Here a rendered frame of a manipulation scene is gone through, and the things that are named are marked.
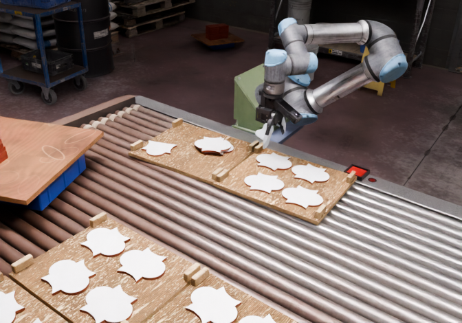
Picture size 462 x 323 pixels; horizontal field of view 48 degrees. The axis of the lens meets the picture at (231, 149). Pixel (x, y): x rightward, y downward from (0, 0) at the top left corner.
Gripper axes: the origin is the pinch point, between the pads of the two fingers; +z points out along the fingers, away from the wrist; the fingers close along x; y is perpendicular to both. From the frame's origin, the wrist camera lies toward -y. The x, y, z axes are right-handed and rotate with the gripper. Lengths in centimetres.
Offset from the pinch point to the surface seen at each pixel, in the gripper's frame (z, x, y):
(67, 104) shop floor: 102, -135, 288
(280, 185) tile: 8.0, 14.4, -10.5
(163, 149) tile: 7.9, 17.5, 40.5
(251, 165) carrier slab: 8.8, 7.3, 5.9
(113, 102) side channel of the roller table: 7, -4, 90
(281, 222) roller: 11.1, 30.1, -19.7
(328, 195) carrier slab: 8.9, 9.4, -27.0
